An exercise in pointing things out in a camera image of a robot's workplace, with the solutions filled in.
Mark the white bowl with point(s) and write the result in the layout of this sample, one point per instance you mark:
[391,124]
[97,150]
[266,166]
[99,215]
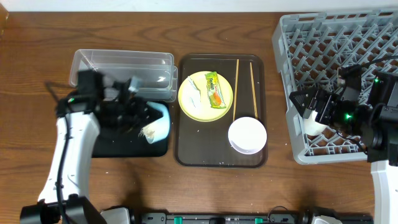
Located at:
[247,135]

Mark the grey dishwasher rack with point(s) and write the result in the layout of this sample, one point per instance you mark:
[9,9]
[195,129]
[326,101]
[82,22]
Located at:
[309,49]

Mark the right wooden chopstick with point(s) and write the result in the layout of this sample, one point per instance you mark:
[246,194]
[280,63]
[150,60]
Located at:
[253,91]

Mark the wooden chopstick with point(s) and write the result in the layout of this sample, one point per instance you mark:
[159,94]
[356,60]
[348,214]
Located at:
[235,89]
[253,91]

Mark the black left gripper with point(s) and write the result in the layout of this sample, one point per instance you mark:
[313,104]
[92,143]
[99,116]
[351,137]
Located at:
[137,112]

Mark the green snack wrapper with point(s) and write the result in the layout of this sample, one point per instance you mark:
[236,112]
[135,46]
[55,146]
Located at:
[213,91]

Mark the left wooden chopstick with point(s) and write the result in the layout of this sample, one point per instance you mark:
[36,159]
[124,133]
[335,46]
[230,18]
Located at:
[235,89]

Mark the black waste tray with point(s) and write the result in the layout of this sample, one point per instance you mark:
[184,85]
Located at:
[114,143]

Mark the light blue bowl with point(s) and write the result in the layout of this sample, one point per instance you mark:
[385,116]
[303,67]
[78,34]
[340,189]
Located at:
[159,129]

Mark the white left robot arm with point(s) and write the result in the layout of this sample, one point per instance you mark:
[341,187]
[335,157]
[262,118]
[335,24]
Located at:
[80,116]

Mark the yellow plate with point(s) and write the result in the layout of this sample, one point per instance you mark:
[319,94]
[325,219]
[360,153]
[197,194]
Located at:
[205,96]

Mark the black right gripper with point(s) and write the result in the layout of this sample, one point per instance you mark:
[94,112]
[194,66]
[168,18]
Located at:
[319,104]

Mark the rice food waste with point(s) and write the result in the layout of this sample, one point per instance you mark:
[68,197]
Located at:
[148,131]

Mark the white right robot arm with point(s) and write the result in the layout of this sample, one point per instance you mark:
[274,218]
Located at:
[372,127]

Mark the clear plastic container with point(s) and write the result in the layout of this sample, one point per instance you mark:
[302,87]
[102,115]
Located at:
[156,71]

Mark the dark brown serving tray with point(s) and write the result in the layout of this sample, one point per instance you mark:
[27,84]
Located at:
[205,144]

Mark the white plastic cup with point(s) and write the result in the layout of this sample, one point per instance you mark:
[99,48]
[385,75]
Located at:
[311,127]

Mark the white tissue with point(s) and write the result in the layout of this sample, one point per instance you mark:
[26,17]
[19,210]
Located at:
[194,93]

